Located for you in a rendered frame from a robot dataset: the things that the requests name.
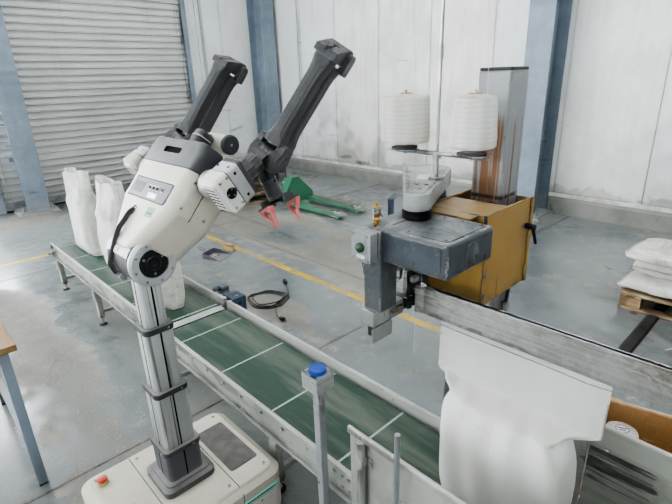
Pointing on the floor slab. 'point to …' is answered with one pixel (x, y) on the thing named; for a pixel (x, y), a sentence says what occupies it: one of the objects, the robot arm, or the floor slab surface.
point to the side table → (18, 405)
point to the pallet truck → (317, 198)
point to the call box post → (321, 448)
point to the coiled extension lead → (268, 303)
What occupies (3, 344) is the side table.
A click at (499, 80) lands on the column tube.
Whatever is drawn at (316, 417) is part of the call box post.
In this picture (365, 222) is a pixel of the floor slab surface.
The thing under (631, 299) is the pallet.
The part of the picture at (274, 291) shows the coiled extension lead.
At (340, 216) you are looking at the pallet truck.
